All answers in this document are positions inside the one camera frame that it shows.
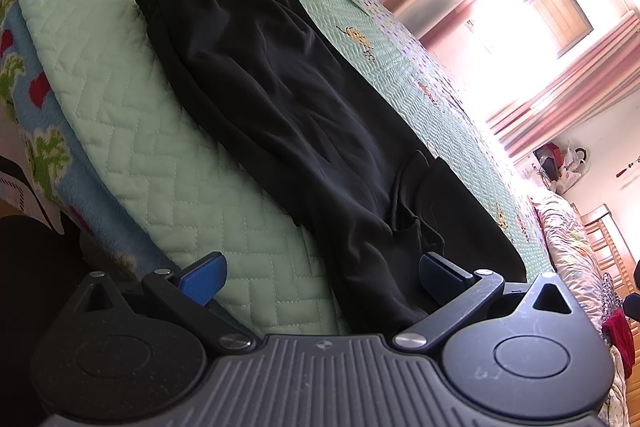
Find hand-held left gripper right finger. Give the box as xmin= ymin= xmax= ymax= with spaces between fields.
xmin=392 ymin=252 xmax=596 ymax=352

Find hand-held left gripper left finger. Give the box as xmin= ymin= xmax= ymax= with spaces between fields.
xmin=62 ymin=251 xmax=256 ymax=354

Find black pants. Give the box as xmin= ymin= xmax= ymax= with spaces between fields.
xmin=134 ymin=0 xmax=528 ymax=335

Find floral satin quilt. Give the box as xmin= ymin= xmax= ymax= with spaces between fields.
xmin=535 ymin=192 xmax=631 ymax=427

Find green quilted bee bedspread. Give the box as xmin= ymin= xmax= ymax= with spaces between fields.
xmin=5 ymin=0 xmax=556 ymax=338

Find wooden headboard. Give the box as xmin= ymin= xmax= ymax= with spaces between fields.
xmin=580 ymin=203 xmax=640 ymax=298

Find dark patterned pillow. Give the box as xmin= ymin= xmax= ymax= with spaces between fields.
xmin=600 ymin=272 xmax=626 ymax=308

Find white plastic bags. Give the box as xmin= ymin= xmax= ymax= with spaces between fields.
xmin=557 ymin=147 xmax=591 ymax=192

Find red and blue cloth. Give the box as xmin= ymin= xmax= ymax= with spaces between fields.
xmin=602 ymin=309 xmax=636 ymax=358

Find blue cartoon blanket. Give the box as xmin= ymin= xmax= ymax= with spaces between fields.
xmin=0 ymin=0 xmax=181 ymax=278

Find red hanging ornament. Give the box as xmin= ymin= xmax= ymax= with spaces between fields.
xmin=615 ymin=157 xmax=640 ymax=180

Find window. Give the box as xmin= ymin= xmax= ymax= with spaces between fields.
xmin=465 ymin=0 xmax=596 ymax=58

